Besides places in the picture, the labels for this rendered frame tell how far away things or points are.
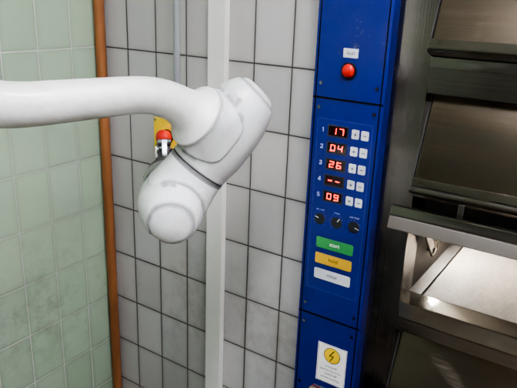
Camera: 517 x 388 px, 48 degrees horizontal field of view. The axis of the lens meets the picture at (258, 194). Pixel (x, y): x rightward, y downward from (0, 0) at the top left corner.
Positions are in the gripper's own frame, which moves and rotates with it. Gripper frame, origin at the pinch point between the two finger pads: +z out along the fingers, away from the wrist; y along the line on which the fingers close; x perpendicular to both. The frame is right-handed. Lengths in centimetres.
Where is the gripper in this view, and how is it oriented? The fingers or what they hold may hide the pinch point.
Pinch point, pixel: (162, 153)
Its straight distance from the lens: 129.1
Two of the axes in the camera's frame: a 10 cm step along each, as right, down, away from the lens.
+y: -0.4, 9.5, 3.2
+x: 9.8, -0.3, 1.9
